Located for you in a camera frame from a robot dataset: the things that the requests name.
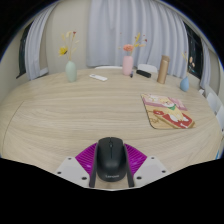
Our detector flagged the black case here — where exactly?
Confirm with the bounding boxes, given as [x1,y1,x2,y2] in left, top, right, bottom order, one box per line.
[135,69,152,79]

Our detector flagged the gold drink bottle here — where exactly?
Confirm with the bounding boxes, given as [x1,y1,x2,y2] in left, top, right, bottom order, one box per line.
[156,54,171,85]

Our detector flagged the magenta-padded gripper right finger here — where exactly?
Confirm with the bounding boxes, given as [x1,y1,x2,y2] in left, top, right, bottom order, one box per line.
[123,142,170,188]

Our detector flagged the white and blue chairs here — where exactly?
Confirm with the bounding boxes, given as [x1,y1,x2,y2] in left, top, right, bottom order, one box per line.
[198,88,224,159]

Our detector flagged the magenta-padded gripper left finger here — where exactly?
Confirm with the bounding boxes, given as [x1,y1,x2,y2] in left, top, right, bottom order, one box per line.
[54,142,100,189]

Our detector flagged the narrow white curtain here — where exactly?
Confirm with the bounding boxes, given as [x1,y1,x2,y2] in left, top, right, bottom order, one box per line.
[24,3,59,81]
[199,38,212,90]

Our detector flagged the wide white curtain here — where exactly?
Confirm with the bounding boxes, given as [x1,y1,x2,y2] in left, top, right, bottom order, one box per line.
[85,0,189,79]

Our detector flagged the black computer mouse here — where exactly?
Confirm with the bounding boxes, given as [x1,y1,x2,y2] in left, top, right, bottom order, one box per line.
[94,136,129,183]

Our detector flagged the dark window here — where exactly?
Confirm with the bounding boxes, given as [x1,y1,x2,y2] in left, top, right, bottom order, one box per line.
[182,21,204,80]
[15,21,34,80]

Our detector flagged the blue vase with dried flowers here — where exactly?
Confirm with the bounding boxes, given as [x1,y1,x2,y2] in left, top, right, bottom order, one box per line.
[179,50,196,93]

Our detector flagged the pink vase with dried flowers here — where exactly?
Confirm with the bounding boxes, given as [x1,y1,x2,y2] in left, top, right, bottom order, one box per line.
[118,32,148,77]

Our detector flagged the cartoon dog print mouse pad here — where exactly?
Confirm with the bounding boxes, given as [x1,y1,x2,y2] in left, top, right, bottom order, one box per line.
[140,93,197,130]

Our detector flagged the green vase with dried flowers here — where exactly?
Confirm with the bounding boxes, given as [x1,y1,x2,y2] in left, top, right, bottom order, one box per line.
[58,30,80,83]

